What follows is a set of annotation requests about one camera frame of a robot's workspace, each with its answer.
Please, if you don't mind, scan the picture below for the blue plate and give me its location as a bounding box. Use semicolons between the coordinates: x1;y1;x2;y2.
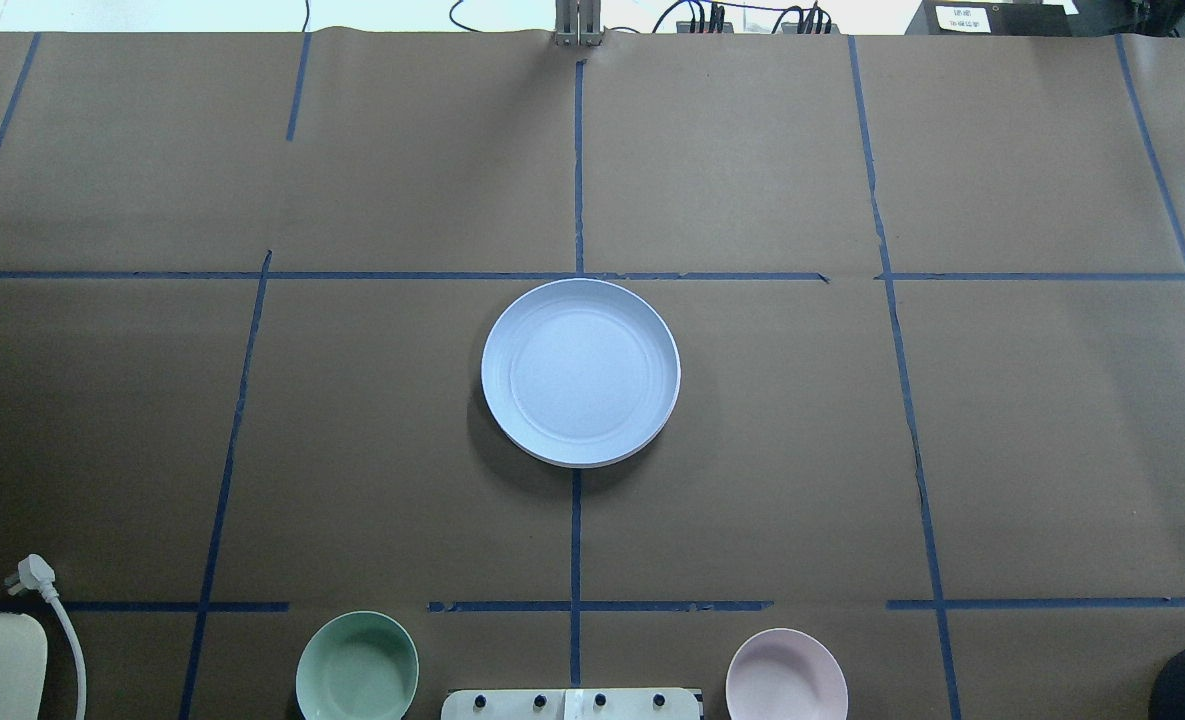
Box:
479;278;683;469

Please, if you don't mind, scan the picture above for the pink plate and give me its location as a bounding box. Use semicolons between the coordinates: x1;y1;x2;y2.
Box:
504;422;668;469

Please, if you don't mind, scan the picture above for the pink bowl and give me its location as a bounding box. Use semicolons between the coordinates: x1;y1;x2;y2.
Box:
725;628;851;719

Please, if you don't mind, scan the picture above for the green bowl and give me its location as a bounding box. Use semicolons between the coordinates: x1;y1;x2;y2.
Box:
295;610;419;719

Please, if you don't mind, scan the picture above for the black power strip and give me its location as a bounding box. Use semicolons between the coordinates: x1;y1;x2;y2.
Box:
675;1;843;36

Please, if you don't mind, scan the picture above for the black box with label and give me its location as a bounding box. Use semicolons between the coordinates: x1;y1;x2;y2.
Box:
904;1;1072;37

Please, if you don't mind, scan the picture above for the aluminium frame post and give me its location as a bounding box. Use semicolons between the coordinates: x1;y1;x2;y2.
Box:
555;0;606;47

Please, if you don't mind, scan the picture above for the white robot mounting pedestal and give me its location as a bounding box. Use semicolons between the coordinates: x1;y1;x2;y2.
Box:
440;687;705;719

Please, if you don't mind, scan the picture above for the white power cable with plug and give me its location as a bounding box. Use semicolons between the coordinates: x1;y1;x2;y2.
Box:
5;554;88;720

